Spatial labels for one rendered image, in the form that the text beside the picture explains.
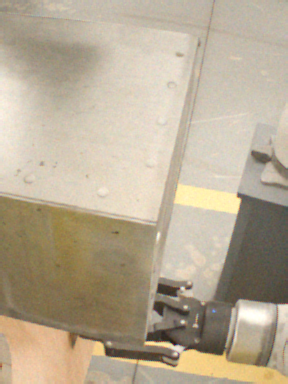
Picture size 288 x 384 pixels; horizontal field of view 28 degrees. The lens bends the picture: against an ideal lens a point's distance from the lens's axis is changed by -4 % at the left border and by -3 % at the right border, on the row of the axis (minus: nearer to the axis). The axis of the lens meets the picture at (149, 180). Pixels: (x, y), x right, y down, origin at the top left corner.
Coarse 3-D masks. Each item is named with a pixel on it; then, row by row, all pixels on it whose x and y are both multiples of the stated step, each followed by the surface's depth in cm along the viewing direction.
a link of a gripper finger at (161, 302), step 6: (156, 294) 79; (156, 300) 78; (162, 300) 78; (168, 300) 78; (174, 300) 78; (156, 306) 79; (162, 306) 78; (168, 306) 78; (174, 306) 77; (180, 306) 77; (186, 306) 77; (162, 312) 79; (186, 312) 77
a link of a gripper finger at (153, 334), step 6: (156, 324) 75; (162, 324) 75; (168, 324) 75; (174, 324) 75; (180, 324) 75; (186, 324) 75; (150, 330) 75; (156, 330) 74; (162, 330) 74; (168, 330) 75; (150, 336) 75; (156, 336) 75; (162, 336) 77; (156, 342) 76
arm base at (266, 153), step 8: (272, 136) 154; (272, 144) 151; (256, 152) 147; (264, 152) 146; (272, 152) 145; (264, 160) 148; (272, 160) 145; (272, 168) 144; (280, 168) 142; (264, 176) 143; (272, 176) 143; (280, 176) 143; (264, 184) 143; (272, 184) 143; (280, 184) 142
